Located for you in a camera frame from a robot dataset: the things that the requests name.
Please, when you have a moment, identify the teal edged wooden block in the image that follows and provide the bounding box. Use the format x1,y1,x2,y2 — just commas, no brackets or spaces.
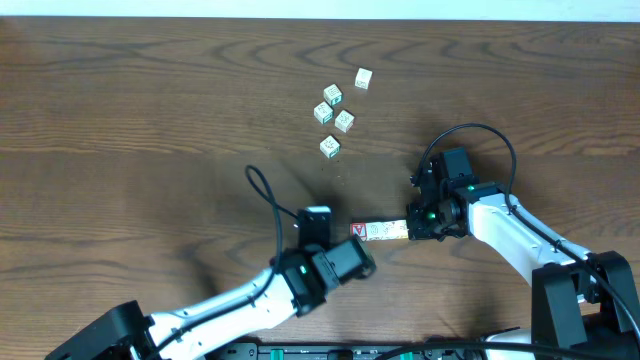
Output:
313,101,334,124

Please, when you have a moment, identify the wooden block row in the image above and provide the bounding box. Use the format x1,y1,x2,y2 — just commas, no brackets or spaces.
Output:
382,221,397,240

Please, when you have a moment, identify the red letter block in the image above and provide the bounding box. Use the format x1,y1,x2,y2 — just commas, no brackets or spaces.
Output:
350,223,367,241

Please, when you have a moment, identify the green edged wooden block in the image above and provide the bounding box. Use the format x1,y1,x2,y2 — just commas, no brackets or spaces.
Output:
323,84,343,106

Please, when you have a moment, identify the yellow edged wooden block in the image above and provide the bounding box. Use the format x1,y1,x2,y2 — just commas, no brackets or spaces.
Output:
319,135,341,159

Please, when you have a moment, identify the black cable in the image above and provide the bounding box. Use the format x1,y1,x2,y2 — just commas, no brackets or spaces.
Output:
149,164,301,360
414,122,640,351

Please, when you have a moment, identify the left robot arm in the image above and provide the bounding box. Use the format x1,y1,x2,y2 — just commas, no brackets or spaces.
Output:
45,237,376,360

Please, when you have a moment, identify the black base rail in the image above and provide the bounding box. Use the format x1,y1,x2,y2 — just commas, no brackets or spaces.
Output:
203,342,486,360

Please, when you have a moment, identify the left black cable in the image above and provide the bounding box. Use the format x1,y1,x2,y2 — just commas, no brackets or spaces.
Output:
149,164,301,360

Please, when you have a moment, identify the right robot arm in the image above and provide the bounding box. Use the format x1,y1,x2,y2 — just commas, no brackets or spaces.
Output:
407,175,639,359

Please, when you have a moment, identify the plain wooden block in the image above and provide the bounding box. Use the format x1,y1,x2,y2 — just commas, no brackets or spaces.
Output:
335,110,355,133
354,68,373,90

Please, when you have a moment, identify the right black cable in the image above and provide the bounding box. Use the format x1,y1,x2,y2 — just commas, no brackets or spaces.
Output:
414,122,640,351

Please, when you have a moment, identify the plain wooden block centre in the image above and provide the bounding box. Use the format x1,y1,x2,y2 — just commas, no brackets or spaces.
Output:
335,110,355,133

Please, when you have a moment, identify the far plain wooden block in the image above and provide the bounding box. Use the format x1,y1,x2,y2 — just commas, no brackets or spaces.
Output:
354,68,373,90

